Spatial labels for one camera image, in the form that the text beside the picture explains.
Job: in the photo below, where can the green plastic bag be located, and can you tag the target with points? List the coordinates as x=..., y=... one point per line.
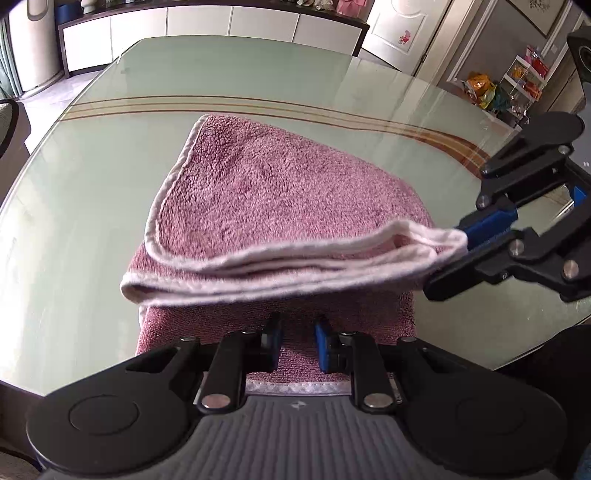
x=499, y=99

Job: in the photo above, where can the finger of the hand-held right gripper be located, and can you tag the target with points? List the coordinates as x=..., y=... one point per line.
x=489, y=221
x=485, y=267

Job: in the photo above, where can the black office chair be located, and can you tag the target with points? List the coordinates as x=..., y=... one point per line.
x=11, y=124

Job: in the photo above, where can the white sideboard cabinet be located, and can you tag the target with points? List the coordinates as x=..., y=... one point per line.
x=207, y=32

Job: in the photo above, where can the white door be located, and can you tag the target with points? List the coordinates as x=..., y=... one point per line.
x=406, y=32

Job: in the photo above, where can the blue pot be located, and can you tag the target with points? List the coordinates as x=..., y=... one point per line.
x=69, y=13

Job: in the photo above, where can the pink gift box with bow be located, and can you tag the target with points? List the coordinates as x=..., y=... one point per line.
x=351, y=6

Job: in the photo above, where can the plush doll bouquet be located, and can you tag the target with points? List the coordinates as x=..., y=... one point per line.
x=318, y=3

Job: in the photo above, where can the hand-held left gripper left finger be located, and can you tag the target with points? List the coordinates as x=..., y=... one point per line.
x=272, y=341

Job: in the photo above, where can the white shelf rack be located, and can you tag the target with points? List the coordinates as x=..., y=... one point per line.
x=526, y=78

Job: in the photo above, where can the framed wall picture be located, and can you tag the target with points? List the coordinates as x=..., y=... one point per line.
x=538, y=14

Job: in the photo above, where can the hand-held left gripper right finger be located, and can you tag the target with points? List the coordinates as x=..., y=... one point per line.
x=323, y=346

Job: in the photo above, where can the beige tower air conditioner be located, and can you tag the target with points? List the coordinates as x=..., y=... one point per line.
x=41, y=55

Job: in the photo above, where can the orange plastic bag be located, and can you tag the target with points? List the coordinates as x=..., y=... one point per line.
x=480, y=87

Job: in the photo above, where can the pink towel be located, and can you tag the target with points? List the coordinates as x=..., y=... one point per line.
x=277, y=198

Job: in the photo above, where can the teal curtain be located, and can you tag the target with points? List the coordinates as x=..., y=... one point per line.
x=10, y=60

